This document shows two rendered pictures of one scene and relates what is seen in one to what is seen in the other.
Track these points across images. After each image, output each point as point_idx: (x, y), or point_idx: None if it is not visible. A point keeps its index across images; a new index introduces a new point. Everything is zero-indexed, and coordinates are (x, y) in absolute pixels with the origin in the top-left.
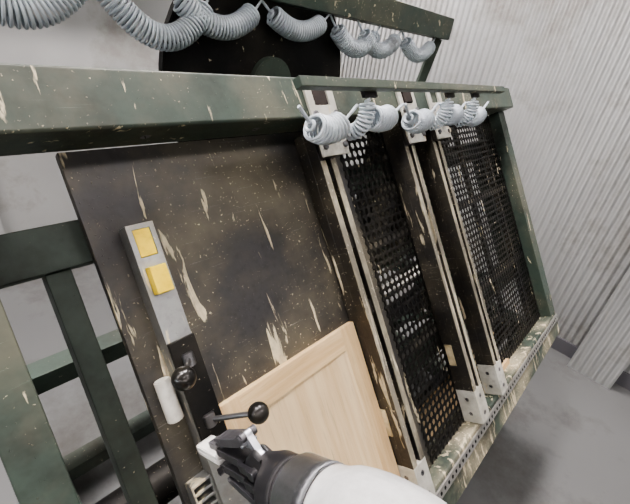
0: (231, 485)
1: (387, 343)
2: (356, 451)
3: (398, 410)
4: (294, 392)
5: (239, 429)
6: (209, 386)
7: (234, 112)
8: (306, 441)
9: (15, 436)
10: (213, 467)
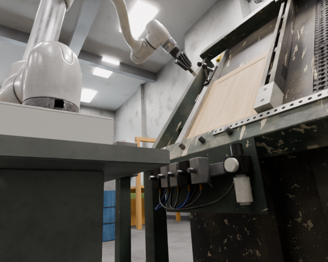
0: (185, 70)
1: (279, 38)
2: (245, 91)
3: (267, 63)
4: (235, 75)
5: (188, 57)
6: (212, 74)
7: (249, 17)
8: (228, 88)
9: (189, 84)
10: (202, 90)
